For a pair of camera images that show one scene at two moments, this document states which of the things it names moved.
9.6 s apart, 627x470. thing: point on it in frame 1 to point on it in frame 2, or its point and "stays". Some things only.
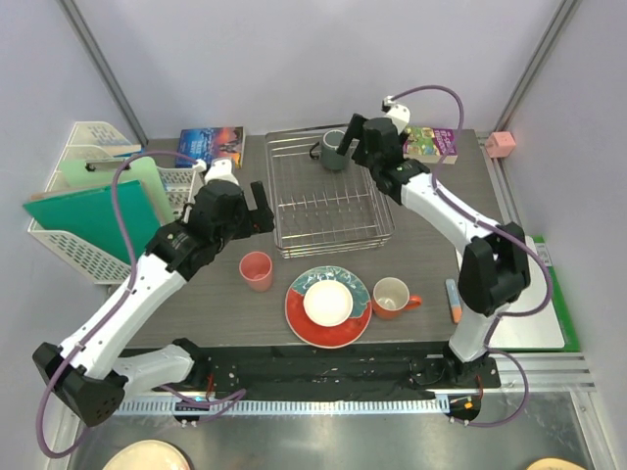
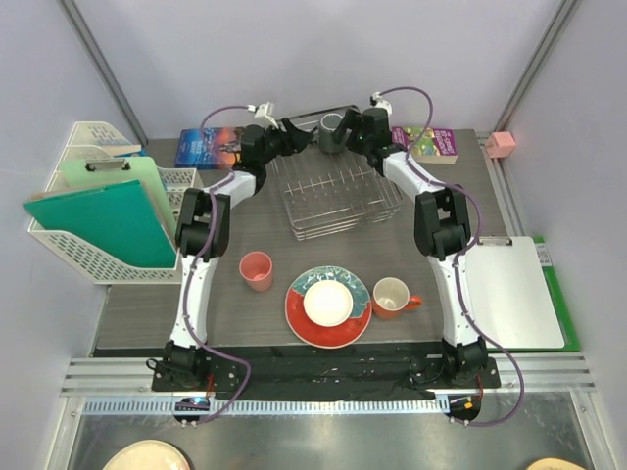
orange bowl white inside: [327, 303] stays
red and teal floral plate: [334, 336] stays
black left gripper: [262, 216] to [296, 138]
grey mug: [330, 158] to [327, 125]
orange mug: [391, 298] stays
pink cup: [257, 267] stays
